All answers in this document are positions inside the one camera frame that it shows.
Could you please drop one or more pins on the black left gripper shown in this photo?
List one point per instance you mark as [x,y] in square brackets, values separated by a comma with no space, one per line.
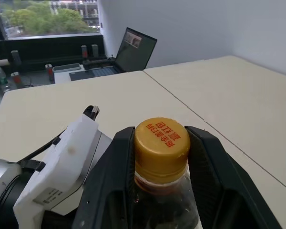
[59,219]

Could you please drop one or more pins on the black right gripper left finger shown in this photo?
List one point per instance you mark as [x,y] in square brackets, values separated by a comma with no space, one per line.
[107,181]

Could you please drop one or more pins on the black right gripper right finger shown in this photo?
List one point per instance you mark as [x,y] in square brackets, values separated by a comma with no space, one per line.
[219,186]

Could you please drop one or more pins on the clear plastic dark drink bottle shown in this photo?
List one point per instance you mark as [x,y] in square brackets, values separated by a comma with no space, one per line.
[164,207]

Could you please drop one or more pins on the gold bottle cap red print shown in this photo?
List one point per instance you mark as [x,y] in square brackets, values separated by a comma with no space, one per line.
[160,148]

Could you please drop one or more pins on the black docking device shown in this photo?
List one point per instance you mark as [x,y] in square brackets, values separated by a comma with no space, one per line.
[97,63]

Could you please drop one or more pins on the black open laptop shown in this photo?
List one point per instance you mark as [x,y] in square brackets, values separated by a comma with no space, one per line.
[133,55]

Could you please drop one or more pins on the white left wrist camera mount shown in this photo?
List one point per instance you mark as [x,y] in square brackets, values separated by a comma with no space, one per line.
[62,162]

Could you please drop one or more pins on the window with black frame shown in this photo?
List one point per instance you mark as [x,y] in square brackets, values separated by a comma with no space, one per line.
[45,19]

